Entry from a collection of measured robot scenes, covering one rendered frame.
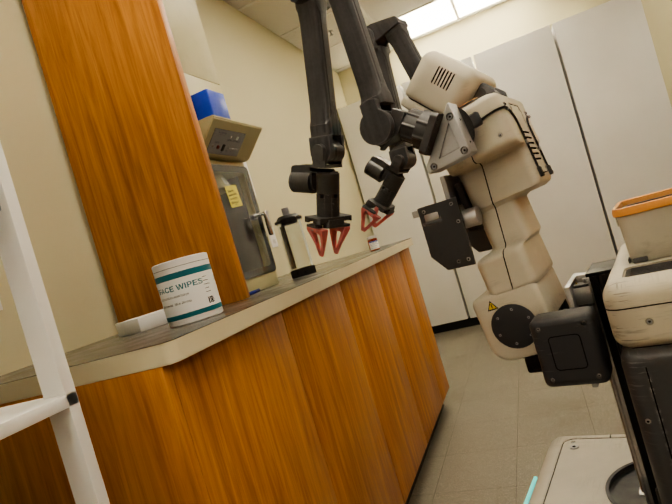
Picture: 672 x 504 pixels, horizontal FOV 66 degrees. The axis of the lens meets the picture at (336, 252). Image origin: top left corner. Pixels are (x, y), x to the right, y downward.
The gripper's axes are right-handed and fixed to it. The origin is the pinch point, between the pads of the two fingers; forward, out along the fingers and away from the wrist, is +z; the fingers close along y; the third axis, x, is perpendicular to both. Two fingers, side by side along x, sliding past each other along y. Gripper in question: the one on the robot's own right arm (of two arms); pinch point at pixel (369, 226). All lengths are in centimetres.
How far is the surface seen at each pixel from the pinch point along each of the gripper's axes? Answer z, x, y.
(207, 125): -8, -54, 26
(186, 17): -30, -94, 3
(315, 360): 28.7, 14.7, 37.6
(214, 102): -14, -58, 20
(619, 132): -70, 55, -302
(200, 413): 18, 13, 88
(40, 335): 4, -5, 111
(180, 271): 9, -14, 70
